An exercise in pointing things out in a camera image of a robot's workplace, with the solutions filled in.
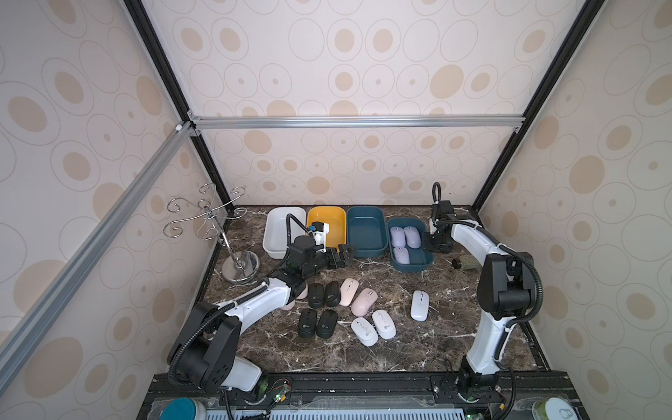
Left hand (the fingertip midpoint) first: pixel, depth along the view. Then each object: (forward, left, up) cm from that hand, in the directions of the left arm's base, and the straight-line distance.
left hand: (355, 249), depth 81 cm
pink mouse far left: (-11, +22, -19) cm, 31 cm away
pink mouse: (-5, +2, -18) cm, 19 cm away
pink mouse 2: (-10, -4, -17) cm, 20 cm away
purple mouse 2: (+19, -25, -17) cm, 35 cm away
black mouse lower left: (-17, +15, -18) cm, 29 cm away
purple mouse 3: (+9, -19, -17) cm, 27 cm away
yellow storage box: (+27, +7, -16) cm, 32 cm away
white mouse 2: (-18, -10, -17) cm, 27 cm away
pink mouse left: (-6, +17, -19) cm, 26 cm away
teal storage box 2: (+8, -25, -16) cm, 31 cm away
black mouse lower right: (-17, +9, -18) cm, 26 cm away
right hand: (+10, -33, -13) cm, 37 cm away
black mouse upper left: (-7, +13, -18) cm, 23 cm away
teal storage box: (+22, -6, -17) cm, 29 cm away
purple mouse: (+19, -18, -17) cm, 32 cm away
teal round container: (-40, +43, -13) cm, 61 cm away
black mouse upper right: (-7, +7, -17) cm, 20 cm away
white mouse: (-19, -3, -18) cm, 26 cm away
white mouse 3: (-10, -23, -18) cm, 31 cm away
